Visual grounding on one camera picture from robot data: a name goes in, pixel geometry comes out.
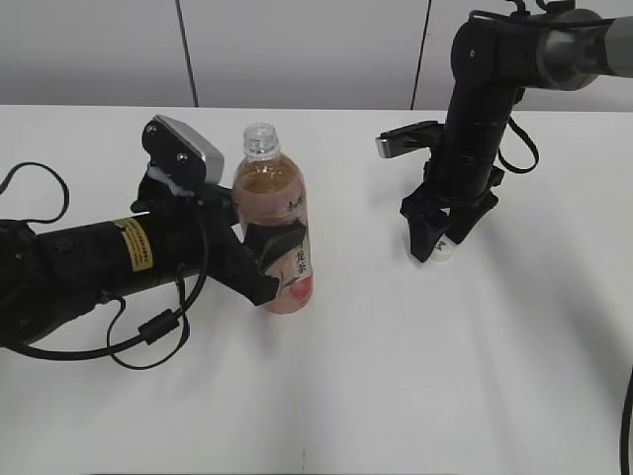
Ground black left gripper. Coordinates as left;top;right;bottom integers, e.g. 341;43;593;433
131;174;310;306

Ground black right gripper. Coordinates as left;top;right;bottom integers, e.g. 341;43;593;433
400;157;504;262

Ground white bottle cap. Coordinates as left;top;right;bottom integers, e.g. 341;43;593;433
427;236;456;263

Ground pink peach tea bottle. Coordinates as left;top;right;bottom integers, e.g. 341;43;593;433
232;123;314;314

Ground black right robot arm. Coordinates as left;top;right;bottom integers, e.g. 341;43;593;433
378;1;632;262

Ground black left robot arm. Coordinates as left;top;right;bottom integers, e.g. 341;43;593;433
1;176;308;361

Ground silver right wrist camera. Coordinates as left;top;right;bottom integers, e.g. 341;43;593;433
375;121;443;159

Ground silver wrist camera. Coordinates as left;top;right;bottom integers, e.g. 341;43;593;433
141;115;225;196
375;121;443;159

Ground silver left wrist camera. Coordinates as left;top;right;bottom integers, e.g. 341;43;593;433
141;115;225;196

